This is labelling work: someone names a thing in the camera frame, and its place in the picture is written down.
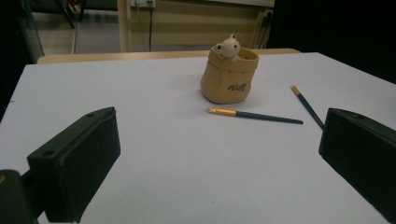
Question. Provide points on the black curtain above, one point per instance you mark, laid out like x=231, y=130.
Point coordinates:
x=12, y=46
x=336, y=31

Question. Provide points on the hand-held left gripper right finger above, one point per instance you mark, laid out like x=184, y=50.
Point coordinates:
x=361, y=149

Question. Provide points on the white board sheet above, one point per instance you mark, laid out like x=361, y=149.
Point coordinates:
x=155, y=93

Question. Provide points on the dark paintbrush with gold ferrule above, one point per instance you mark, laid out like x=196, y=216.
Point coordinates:
x=264, y=117
x=308, y=107

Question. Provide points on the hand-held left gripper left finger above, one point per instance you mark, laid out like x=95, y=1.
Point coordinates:
x=77, y=161

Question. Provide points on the black tripod stand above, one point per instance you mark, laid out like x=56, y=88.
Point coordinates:
x=66, y=14

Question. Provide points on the wooden table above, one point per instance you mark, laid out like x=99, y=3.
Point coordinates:
x=124, y=56

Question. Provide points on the tan pen holder with bear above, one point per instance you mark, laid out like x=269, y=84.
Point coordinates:
x=224, y=84

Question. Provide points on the wooden frame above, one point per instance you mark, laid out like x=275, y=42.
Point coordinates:
x=124, y=25

